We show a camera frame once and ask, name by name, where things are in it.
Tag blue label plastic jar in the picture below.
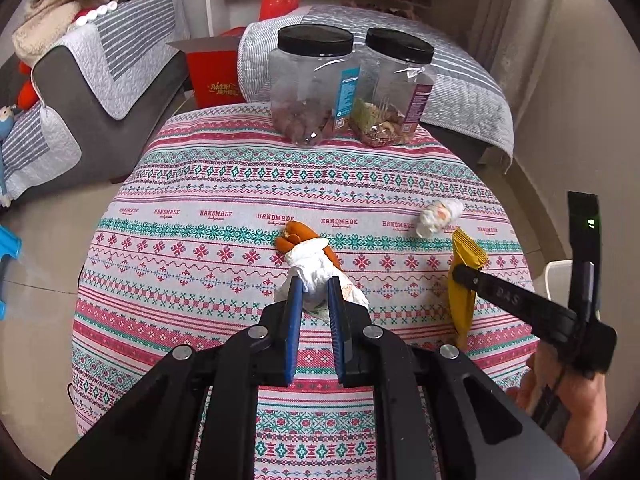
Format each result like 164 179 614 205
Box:
268 24 362 147

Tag dark grey sofa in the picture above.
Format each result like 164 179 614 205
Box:
0 0 192 206

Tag beige curtain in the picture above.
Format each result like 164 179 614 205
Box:
460 0 566 92

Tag white tissue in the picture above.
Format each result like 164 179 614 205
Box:
276 237 370 322

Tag beige folded blankets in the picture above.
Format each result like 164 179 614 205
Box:
11 0 132 68

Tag crumpled white paper ball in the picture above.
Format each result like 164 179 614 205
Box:
415 199 465 239

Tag striped quilted sofa throw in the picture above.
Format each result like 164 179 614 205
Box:
0 0 184 201

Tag person's right hand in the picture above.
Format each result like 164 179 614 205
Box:
505 340 609 472

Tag grey quilted sofa cover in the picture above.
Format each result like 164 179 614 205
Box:
237 4 516 173

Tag blue plastic toy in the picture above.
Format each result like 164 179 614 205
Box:
0 225 23 321

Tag person's right forearm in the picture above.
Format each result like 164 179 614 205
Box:
575 430 619 480

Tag red cardboard box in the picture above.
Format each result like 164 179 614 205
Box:
167 27 246 109

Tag red cloth with white buttons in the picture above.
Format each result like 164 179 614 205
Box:
69 2 119 29

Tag purple label plastic jar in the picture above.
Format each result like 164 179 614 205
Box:
348 27 437 149

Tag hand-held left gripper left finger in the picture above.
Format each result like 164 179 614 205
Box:
50 277 305 480

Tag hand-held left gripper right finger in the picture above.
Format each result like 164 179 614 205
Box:
327 277 582 480

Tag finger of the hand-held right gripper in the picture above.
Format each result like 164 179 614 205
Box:
451 263 577 347

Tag yellow snack wrapper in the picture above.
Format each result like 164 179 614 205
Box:
446 227 490 353

